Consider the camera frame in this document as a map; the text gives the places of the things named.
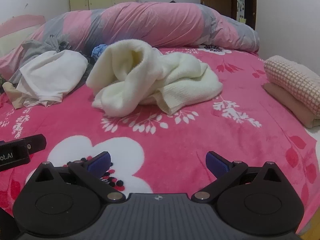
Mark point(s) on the pink headboard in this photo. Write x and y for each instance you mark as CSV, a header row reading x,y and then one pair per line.
x,y
20,23

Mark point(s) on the blue garment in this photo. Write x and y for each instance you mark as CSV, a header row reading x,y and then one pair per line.
x,y
98,51

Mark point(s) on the pink floral blanket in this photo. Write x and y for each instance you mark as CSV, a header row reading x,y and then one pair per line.
x,y
200,135

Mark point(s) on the cream knit sweater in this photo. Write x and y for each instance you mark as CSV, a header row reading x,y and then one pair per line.
x,y
155,80

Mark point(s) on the beige folded garment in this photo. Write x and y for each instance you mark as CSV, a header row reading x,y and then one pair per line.
x,y
287,102

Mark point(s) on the pink and grey duvet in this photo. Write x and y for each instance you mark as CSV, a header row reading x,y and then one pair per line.
x,y
155,22

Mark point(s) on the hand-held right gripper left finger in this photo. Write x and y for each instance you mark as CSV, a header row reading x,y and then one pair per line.
x,y
100,163

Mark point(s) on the dark grey garment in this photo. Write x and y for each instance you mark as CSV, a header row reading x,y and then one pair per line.
x,y
88,61

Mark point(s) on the pink checked folded garment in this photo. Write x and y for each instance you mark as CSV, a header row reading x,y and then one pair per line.
x,y
292,80

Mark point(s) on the white t-shirt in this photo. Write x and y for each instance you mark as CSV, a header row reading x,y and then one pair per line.
x,y
55,72

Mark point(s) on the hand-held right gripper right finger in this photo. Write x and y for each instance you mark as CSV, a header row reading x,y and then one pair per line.
x,y
216,164

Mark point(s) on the beige crumpled cloth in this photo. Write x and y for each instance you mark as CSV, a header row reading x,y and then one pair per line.
x,y
12,95

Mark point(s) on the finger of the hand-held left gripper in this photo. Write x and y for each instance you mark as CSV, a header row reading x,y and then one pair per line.
x,y
37,142

